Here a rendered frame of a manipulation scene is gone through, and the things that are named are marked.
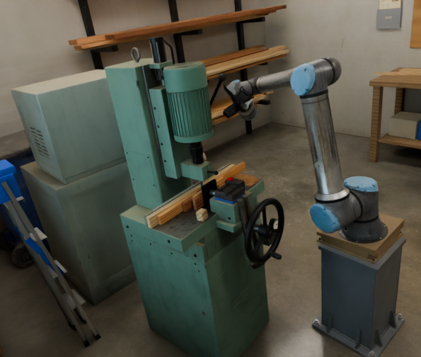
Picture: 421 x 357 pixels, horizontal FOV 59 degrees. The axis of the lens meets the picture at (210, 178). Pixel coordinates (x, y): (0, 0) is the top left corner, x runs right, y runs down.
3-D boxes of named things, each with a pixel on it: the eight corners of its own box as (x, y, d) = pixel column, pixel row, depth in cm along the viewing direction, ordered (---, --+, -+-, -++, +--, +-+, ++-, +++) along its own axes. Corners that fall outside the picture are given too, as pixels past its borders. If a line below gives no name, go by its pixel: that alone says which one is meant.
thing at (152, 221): (151, 228, 158) (148, 218, 156) (148, 227, 159) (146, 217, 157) (235, 173, 197) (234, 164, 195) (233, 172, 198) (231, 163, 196)
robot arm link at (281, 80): (352, 49, 154) (257, 74, 213) (330, 55, 149) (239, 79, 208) (357, 76, 157) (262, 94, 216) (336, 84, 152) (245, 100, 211)
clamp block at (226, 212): (235, 225, 157) (233, 207, 153) (211, 217, 165) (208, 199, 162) (255, 209, 167) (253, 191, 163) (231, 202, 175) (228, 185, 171)
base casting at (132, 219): (204, 265, 161) (201, 247, 158) (122, 229, 197) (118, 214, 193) (261, 216, 191) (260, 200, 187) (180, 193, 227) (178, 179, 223)
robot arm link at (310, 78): (363, 224, 169) (337, 54, 148) (336, 240, 162) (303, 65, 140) (337, 216, 182) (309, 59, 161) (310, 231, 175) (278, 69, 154)
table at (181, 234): (200, 261, 143) (198, 248, 141) (148, 238, 162) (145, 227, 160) (281, 193, 183) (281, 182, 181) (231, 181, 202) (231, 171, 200)
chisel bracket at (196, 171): (204, 185, 170) (202, 167, 166) (182, 179, 178) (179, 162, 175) (214, 178, 174) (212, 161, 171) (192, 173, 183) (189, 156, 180)
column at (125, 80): (164, 215, 186) (133, 67, 156) (135, 205, 200) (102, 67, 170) (194, 196, 201) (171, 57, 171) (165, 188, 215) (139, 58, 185)
